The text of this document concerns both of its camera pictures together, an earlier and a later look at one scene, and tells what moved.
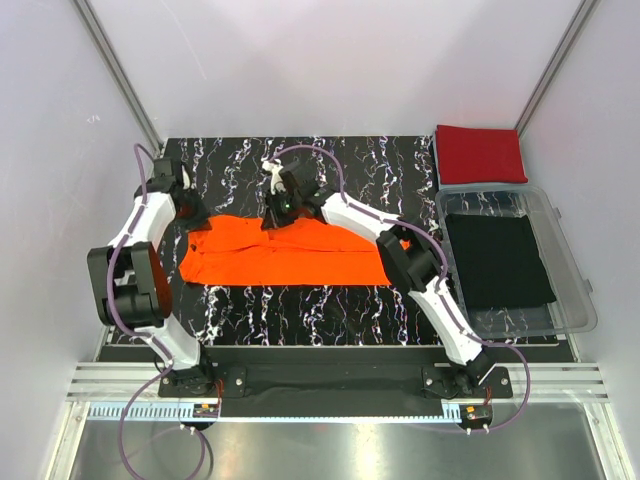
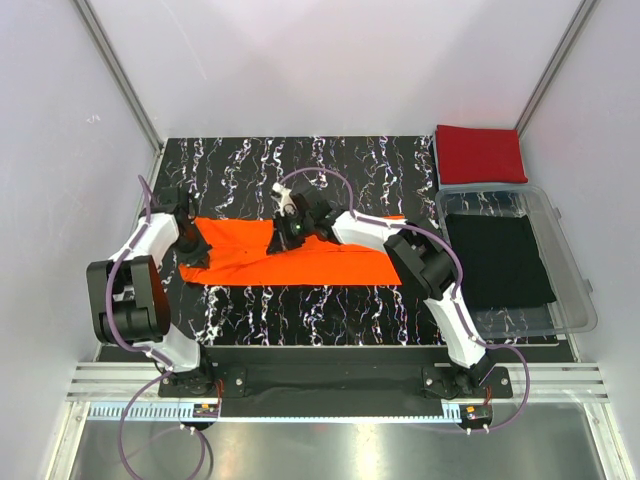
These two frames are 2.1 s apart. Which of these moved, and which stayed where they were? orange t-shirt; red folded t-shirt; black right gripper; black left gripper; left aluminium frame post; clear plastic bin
Moved: black right gripper; black left gripper
Stayed: red folded t-shirt; clear plastic bin; orange t-shirt; left aluminium frame post
